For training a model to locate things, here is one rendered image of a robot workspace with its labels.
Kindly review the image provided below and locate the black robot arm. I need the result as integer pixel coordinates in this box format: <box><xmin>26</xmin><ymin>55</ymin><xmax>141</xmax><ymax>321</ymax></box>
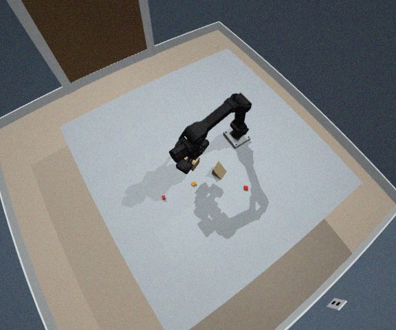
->
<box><xmin>169</xmin><ymin>93</ymin><xmax>252</xmax><ymax>163</ymax></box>

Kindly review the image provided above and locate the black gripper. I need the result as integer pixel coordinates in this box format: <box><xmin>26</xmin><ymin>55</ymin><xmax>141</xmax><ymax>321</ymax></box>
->
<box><xmin>176</xmin><ymin>139</ymin><xmax>209</xmax><ymax>174</ymax></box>

